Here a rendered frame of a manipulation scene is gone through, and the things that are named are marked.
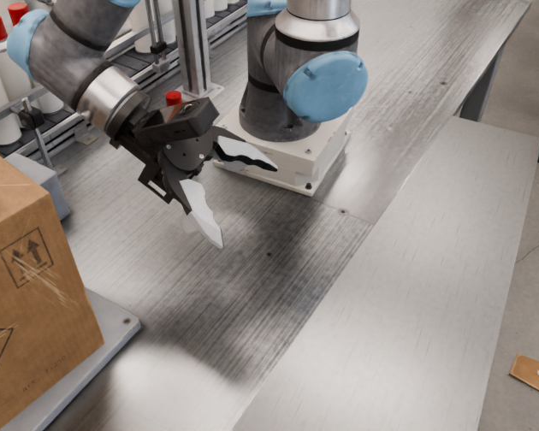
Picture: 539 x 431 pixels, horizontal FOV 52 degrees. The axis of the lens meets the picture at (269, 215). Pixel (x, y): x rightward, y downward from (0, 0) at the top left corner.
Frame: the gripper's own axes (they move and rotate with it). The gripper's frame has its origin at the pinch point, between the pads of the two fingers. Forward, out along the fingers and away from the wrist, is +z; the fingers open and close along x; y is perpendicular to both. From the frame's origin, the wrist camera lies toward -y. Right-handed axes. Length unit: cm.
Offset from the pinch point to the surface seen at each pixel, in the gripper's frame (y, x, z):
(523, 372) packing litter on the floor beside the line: 60, -58, 100
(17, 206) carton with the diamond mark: -3.2, 20.4, -19.0
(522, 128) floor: 77, -188, 89
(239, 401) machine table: 10.8, 17.6, 13.8
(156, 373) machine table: 16.9, 19.1, 3.9
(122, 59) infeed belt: 41, -39, -38
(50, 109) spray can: 39, -16, -39
